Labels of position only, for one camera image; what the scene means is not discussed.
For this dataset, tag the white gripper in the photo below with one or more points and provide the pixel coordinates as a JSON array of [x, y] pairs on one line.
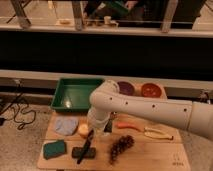
[[97, 120]]

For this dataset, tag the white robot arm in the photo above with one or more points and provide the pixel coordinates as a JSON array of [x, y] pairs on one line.
[[194, 117]]

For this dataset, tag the black brush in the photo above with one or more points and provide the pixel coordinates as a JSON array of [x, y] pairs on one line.
[[77, 151]]

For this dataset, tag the orange carrot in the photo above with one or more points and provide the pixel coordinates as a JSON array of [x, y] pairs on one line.
[[123, 125]]

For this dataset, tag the purple grape bunch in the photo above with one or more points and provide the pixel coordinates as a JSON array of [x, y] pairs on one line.
[[120, 146]]

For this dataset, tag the light blue cloth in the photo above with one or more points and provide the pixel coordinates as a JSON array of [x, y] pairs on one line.
[[66, 125]]

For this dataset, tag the wooden board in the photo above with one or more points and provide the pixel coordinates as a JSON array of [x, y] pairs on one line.
[[147, 154]]

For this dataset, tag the teal sponge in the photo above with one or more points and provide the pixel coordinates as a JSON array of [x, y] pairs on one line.
[[54, 149]]

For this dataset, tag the green plastic tray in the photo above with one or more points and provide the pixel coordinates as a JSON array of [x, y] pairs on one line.
[[72, 94]]

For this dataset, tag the purple bowl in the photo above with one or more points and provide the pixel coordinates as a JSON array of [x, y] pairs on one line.
[[126, 88]]

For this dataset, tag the red-orange bowl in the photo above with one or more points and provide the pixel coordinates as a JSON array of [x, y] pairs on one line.
[[151, 90]]

